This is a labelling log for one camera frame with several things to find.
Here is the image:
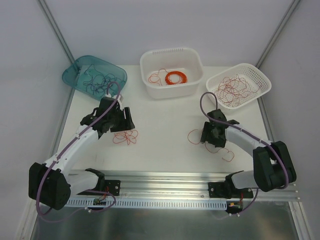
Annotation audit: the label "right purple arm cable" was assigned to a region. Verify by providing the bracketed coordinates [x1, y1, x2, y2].
[199, 91, 290, 220]

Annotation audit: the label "dark red wires in basket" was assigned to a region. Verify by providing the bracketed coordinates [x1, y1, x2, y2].
[215, 73, 262, 109]

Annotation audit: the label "aluminium frame post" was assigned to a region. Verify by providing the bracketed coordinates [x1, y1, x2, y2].
[15, 0, 74, 240]
[255, 0, 303, 181]

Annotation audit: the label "aluminium mounting rail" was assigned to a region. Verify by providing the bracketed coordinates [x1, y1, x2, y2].
[67, 170, 300, 202]

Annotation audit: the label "white slotted cable duct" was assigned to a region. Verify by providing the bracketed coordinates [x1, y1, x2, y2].
[66, 197, 227, 211]

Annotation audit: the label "orange wire coil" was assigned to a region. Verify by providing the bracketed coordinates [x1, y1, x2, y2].
[164, 70, 188, 86]

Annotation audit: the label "dark wires in teal bin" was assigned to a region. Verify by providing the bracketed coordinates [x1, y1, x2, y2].
[82, 63, 123, 97]

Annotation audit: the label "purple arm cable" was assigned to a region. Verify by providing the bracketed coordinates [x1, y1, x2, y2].
[199, 91, 290, 220]
[35, 81, 123, 223]

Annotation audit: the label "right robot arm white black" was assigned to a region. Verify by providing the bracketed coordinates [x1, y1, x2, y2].
[200, 109, 297, 199]

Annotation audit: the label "white perforated plastic basket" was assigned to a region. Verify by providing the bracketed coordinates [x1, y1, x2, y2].
[205, 63, 272, 111]

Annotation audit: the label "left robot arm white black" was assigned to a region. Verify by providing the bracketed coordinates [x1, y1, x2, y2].
[28, 96, 135, 210]

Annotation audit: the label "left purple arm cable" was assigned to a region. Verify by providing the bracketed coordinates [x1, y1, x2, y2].
[35, 81, 123, 223]

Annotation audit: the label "right aluminium frame post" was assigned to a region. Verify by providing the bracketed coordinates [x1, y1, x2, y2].
[255, 0, 303, 181]

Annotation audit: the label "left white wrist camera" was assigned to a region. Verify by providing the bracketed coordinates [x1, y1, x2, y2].
[104, 93, 124, 105]

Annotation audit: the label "ball of wires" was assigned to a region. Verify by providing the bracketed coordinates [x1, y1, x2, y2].
[112, 129, 139, 145]

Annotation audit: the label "teal transparent plastic bin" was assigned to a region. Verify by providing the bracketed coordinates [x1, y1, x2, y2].
[62, 55, 128, 101]

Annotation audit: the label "white solid plastic tub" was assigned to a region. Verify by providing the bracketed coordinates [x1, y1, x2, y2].
[139, 47, 204, 99]

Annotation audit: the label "left aluminium frame post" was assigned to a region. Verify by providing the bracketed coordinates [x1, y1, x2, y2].
[15, 0, 74, 240]

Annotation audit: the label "long thin red wire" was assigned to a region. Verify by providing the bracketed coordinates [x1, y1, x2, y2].
[187, 128, 236, 163]

